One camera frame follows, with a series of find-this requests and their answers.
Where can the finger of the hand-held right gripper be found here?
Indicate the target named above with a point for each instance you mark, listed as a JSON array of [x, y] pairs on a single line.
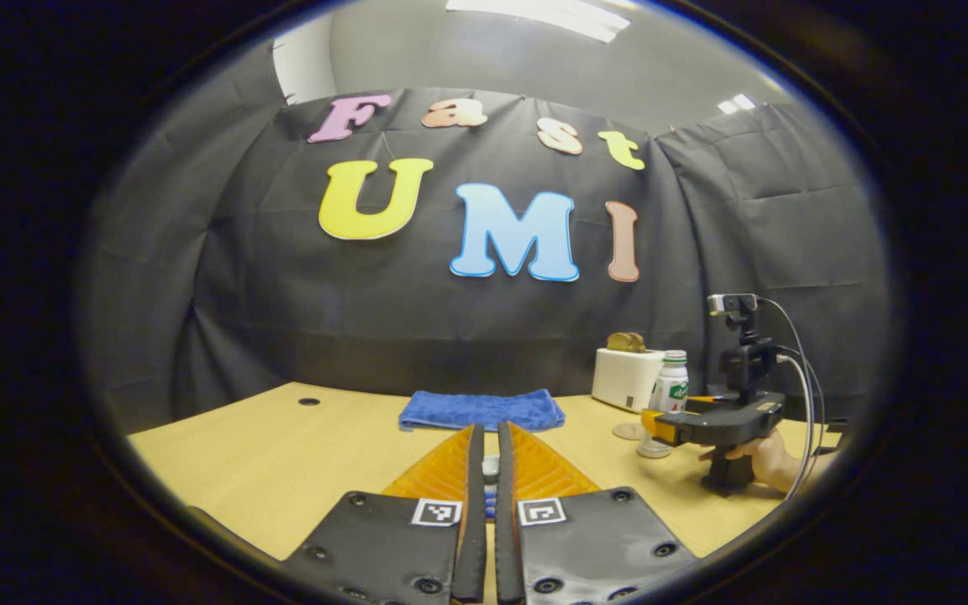
[[659, 426], [711, 403]]

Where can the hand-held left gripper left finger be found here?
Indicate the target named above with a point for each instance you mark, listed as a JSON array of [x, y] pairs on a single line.
[[474, 470]]

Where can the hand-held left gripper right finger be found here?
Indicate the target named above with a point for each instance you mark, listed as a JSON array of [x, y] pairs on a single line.
[[504, 470]]

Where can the round coaster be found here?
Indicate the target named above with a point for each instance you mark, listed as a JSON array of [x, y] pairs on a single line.
[[625, 431]]

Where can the white water bottle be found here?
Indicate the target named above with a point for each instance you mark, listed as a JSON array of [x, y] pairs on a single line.
[[670, 382]]

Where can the white toaster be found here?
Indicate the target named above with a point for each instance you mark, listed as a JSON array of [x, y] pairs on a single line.
[[623, 378]]

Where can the blue towel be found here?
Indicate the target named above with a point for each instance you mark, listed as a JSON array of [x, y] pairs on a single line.
[[480, 410]]

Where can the brown bread slices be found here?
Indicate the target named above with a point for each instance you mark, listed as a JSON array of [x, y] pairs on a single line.
[[625, 342]]

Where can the black backdrop cloth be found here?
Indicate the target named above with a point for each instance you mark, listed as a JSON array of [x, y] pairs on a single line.
[[282, 294]]

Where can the small ceiling light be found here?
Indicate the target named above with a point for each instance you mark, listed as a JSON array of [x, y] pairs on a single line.
[[736, 103]]

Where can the ceiling light panel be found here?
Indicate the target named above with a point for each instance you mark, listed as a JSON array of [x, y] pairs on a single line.
[[543, 15]]

